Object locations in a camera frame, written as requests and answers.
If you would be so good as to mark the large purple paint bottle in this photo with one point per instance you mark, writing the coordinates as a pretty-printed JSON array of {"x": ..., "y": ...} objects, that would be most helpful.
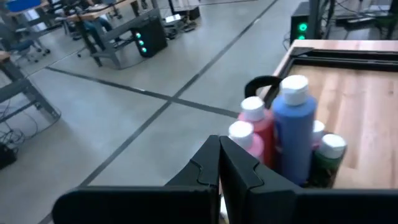
[{"x": 293, "y": 140}]

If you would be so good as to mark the black aluminium table frame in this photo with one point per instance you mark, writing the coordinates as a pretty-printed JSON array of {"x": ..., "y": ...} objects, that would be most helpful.
[{"x": 342, "y": 57}]

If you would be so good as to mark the small black paint bottle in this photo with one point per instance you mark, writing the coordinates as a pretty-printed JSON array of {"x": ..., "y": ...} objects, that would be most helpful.
[{"x": 328, "y": 161}]

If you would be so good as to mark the person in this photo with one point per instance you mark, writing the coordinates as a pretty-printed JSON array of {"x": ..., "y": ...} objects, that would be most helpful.
[{"x": 99, "y": 25}]

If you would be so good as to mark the large red paint bottle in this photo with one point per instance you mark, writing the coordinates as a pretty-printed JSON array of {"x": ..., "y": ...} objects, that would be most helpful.
[{"x": 265, "y": 130}]

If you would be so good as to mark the grey wood-topped desk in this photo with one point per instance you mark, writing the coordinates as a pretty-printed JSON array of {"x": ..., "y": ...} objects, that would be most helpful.
[{"x": 124, "y": 25}]

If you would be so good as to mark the large pink paint bottle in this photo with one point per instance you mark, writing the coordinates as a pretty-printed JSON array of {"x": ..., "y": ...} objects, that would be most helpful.
[{"x": 252, "y": 144}]

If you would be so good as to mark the office chair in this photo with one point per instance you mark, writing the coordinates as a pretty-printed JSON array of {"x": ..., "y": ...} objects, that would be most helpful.
[{"x": 25, "y": 46}]

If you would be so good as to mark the small pink paint bottle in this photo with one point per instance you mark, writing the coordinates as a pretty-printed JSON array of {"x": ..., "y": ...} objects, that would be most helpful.
[{"x": 317, "y": 130}]

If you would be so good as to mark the grey desk frame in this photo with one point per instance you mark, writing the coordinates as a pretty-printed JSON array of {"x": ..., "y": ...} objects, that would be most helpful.
[{"x": 28, "y": 90}]

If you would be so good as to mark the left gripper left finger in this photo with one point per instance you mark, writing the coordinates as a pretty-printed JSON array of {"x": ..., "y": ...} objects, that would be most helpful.
[{"x": 202, "y": 168}]

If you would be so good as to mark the black computer tower green lights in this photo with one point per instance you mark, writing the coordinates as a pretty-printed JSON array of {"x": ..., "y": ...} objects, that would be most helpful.
[
  {"x": 300, "y": 21},
  {"x": 149, "y": 37}
]

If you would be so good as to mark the black floor box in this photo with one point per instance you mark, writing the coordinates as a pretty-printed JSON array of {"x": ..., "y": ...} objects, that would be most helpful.
[{"x": 7, "y": 155}]

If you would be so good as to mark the black desk frame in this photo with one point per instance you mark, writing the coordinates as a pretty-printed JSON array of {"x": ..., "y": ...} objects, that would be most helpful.
[{"x": 351, "y": 15}]

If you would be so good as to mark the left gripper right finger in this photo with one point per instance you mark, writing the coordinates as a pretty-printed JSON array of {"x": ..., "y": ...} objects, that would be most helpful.
[{"x": 242, "y": 177}]

